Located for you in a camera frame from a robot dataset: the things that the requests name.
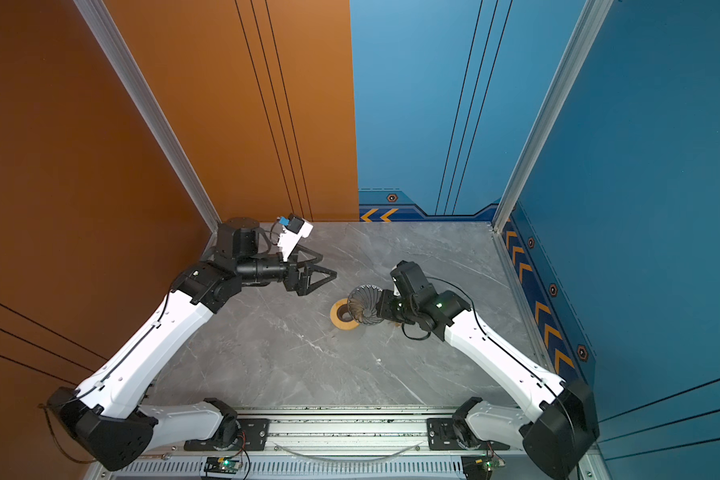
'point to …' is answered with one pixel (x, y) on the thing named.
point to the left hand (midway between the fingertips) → (327, 263)
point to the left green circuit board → (222, 465)
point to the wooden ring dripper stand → (337, 322)
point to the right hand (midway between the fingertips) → (373, 307)
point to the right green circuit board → (477, 467)
